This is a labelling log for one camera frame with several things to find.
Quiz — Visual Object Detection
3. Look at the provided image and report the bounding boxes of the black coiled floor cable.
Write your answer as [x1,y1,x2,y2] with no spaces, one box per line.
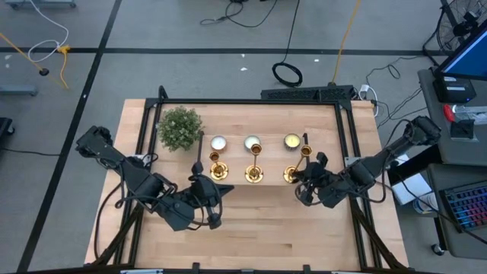
[272,0,304,88]

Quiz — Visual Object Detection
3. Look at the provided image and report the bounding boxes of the backlit keyboard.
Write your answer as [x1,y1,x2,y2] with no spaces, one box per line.
[440,180,487,234]

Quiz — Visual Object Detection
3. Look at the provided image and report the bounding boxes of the white power adapter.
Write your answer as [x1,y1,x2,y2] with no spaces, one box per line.
[358,84,380,118]

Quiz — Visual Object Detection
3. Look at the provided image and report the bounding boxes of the black floor fan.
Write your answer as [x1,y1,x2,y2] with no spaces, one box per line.
[421,0,487,68]

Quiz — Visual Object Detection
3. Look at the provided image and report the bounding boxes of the grey desk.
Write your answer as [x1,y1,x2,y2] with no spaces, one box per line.
[417,67,487,167]

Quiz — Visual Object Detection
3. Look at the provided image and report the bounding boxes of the white floor cable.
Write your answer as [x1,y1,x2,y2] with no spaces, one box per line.
[27,0,70,64]

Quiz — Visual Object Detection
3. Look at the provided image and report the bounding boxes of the black aluminium rig frame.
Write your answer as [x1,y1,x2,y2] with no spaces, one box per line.
[89,85,410,274]

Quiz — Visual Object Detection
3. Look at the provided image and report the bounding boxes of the yellow wax candle tin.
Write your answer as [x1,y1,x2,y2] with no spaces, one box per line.
[283,132,302,151]

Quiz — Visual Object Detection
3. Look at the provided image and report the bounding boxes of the thin black floor cable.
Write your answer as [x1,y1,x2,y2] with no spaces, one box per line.
[0,147,62,158]

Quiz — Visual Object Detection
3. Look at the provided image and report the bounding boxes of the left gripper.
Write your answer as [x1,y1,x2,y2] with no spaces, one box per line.
[189,160,236,214]

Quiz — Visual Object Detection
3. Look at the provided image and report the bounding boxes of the green potted plant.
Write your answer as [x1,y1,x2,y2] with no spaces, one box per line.
[157,105,205,153]

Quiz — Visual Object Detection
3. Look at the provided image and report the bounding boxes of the medium gold candlestick holder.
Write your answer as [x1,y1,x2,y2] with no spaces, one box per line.
[282,145,314,185]

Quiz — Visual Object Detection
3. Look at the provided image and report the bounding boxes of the grey cart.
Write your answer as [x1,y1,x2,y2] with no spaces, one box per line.
[425,162,487,260]

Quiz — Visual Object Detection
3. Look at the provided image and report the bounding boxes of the wooden riser shelf black legs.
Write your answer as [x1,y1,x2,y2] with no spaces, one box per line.
[192,130,311,188]

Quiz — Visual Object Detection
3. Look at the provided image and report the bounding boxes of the clear plastic bag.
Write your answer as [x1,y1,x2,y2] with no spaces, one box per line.
[454,104,487,123]

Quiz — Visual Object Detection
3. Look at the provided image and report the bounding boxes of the white paper box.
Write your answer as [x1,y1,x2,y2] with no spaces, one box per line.
[390,154,434,206]

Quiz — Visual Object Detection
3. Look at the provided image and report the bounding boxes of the black caster wheel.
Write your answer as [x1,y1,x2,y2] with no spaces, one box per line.
[0,116,16,137]

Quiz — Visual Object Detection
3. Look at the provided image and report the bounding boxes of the black tangled floor cables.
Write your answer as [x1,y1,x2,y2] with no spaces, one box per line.
[364,56,433,129]

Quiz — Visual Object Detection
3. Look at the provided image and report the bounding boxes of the yellow floor cord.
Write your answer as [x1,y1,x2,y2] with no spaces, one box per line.
[0,32,72,91]

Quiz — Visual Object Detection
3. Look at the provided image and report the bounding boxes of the short gold candlestick holder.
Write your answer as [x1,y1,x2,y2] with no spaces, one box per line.
[208,151,230,182]

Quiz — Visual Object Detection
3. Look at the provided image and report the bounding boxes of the black arm base cable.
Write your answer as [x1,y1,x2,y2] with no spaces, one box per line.
[93,177,129,263]

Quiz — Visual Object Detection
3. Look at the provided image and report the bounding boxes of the yellow hanging power cord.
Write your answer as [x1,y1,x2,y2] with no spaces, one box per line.
[332,0,361,85]

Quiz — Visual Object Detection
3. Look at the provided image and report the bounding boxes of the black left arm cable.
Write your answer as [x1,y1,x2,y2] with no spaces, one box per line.
[113,159,225,231]

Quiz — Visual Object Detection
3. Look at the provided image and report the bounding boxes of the monitor with blue screen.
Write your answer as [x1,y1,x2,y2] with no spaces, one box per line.
[434,18,487,81]

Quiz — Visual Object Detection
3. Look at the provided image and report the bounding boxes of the black desktop device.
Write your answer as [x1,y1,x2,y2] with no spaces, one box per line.
[432,75,477,104]

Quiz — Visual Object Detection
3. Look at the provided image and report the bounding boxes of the white blue tape roll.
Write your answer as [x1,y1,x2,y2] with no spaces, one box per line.
[412,192,438,215]

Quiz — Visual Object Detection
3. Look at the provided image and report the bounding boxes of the grey metal stand foot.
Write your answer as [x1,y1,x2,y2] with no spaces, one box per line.
[4,0,78,9]
[0,84,39,97]

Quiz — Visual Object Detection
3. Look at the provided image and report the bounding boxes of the tall gold candlestick holder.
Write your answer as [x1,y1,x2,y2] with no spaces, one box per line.
[244,142,265,184]

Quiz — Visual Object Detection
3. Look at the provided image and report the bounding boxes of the orange patterned candle tin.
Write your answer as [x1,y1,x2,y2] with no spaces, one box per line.
[210,135,228,152]

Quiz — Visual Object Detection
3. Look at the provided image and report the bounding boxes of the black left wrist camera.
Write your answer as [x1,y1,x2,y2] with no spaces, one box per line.
[207,212,224,231]

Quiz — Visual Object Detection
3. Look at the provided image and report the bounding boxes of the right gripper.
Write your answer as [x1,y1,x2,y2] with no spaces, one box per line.
[291,151,334,195]

